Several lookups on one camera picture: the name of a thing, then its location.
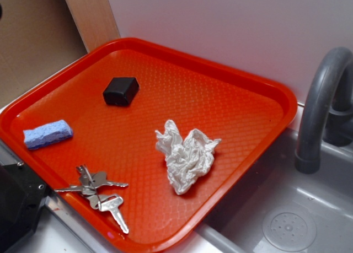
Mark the silver keys bunch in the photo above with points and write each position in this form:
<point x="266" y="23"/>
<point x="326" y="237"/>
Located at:
<point x="89" y="189"/>

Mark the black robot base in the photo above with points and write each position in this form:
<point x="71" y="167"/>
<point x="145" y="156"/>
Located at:
<point x="23" y="195"/>

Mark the crumpled white paper towel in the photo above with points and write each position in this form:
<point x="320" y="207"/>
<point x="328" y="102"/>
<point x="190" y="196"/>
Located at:
<point x="187" y="159"/>

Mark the red plastic tray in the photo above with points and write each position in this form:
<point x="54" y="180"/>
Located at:
<point x="245" y="111"/>

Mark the black rectangular block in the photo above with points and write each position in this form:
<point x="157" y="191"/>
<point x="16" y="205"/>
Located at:
<point x="121" y="91"/>

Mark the blue sponge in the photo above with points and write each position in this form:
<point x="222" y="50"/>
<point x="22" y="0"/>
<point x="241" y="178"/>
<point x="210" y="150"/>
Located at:
<point x="47" y="134"/>

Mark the grey plastic sink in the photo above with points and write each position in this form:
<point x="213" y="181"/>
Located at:
<point x="235" y="224"/>

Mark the wooden board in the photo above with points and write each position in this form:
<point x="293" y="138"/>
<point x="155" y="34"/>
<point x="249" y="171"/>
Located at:
<point x="95" y="22"/>

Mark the grey curved faucet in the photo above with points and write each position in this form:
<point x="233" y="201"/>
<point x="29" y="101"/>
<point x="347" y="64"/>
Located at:
<point x="327" y="114"/>

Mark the round sink drain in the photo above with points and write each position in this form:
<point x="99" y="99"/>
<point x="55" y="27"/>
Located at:
<point x="289" y="228"/>

